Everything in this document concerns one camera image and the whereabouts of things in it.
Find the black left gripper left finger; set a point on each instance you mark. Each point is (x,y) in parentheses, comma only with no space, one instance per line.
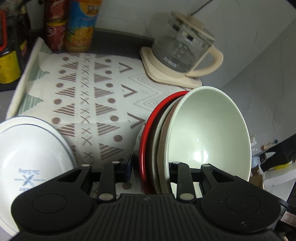
(112,173)

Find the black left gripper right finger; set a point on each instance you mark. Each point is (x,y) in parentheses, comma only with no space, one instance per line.
(180,174)

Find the beige bowl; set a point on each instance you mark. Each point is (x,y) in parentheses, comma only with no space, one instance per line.
(159,165)

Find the red bowl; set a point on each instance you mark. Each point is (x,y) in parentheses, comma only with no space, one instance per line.
(147,138)

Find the pale green ceramic bowl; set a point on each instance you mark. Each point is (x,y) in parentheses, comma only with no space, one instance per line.
(207,127)

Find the large white bakery plate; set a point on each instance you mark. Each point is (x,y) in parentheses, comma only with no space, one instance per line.
(32,152)

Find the patterned white table mat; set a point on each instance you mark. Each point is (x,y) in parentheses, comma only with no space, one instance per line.
(98,102)

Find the cream kettle base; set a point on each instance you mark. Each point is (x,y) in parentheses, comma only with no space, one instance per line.
(160,77)

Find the glass kettle with cream lid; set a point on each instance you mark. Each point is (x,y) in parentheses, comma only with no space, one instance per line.
(186,49)

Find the dark soy sauce bottle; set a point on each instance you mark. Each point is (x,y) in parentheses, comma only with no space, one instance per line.
(10,69)

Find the orange juice bottle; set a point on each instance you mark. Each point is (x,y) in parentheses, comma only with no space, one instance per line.
(82,20)

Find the red handled tool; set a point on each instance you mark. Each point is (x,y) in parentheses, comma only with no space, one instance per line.
(3,33)

